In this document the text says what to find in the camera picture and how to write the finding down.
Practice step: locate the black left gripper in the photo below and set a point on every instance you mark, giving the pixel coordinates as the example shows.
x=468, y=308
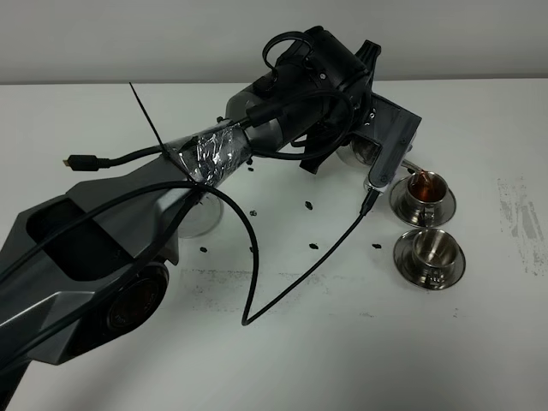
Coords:
x=334, y=129

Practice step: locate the stainless steel teapot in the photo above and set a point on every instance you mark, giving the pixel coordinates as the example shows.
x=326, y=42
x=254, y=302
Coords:
x=361, y=154

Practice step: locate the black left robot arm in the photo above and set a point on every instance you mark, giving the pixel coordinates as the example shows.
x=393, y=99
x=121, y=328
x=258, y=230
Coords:
x=91, y=265

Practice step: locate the far stainless steel saucer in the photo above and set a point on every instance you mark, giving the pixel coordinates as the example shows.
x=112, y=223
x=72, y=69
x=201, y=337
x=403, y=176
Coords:
x=396, y=198

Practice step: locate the stainless steel saucer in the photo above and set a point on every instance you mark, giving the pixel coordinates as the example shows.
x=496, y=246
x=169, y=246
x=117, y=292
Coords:
x=396, y=198
x=402, y=256

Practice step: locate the far stainless steel teacup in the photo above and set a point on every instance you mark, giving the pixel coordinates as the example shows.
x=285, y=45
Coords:
x=424, y=199

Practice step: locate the stainless steel teacup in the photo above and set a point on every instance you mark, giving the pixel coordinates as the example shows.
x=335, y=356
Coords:
x=424, y=199
x=434, y=254

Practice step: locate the near stainless steel saucer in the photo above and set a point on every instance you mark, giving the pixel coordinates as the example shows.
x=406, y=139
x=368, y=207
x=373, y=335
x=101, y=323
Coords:
x=402, y=256

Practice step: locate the near stainless steel teacup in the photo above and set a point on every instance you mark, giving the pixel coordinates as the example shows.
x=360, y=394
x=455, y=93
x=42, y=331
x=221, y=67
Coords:
x=434, y=254

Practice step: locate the steel teapot coaster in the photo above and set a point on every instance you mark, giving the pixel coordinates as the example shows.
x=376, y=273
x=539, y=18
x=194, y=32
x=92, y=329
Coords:
x=202, y=218

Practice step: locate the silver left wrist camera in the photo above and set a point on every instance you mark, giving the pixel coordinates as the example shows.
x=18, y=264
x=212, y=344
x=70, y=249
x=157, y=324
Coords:
x=391, y=129

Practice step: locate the black cable tie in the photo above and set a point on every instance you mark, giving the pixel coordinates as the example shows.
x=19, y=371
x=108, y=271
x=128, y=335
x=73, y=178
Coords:
x=150, y=124

